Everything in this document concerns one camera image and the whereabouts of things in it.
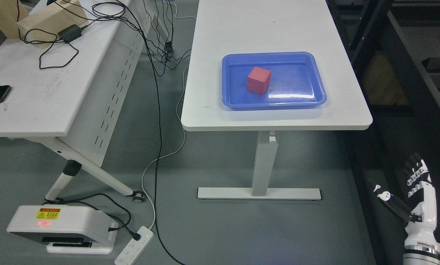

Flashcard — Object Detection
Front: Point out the wooden cardboard box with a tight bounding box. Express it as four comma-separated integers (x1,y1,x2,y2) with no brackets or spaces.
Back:
0,0,88,42

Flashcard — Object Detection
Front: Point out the white desk with T-leg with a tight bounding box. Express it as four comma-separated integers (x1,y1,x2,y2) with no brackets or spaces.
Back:
181,0,373,200

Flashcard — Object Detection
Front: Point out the pink cube block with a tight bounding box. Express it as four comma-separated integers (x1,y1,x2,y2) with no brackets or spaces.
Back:
247,67,272,95

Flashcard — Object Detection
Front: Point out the black power cable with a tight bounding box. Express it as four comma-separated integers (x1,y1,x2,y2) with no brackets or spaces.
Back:
124,0,191,265

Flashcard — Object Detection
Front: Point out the black power adapter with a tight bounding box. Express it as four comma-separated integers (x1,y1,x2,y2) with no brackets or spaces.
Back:
58,25,83,43

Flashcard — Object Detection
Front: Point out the blue plastic tray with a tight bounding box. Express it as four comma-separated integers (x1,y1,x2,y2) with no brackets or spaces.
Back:
222,52,327,110

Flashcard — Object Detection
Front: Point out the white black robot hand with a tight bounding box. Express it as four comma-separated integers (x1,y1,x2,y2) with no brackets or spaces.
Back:
367,153,440,255

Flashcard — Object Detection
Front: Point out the white folding table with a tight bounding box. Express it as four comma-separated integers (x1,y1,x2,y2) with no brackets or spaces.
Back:
0,21,145,202

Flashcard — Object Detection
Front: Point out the white charger box device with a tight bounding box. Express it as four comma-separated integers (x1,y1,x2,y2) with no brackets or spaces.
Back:
6,205,118,255

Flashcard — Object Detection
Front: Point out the white power strip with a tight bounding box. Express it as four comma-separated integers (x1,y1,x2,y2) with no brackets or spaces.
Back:
114,226,154,265

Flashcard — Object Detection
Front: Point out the white power cable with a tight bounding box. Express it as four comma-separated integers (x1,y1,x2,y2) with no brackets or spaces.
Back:
141,7,196,230

